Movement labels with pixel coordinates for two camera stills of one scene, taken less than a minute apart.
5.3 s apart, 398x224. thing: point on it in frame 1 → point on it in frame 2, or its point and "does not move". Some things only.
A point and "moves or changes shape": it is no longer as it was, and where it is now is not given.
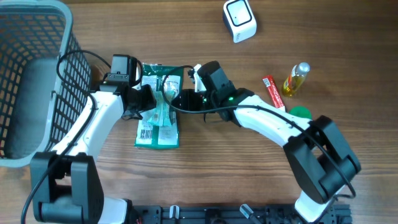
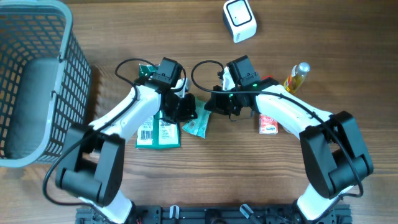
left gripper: x=149 y=102 → x=188 y=114
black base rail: x=232 y=214 does not move
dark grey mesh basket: x=45 y=77 does not move
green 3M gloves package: x=158 y=127 does not move
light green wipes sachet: x=164 y=114 moves or changes shape
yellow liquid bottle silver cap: x=295 y=80 does not move
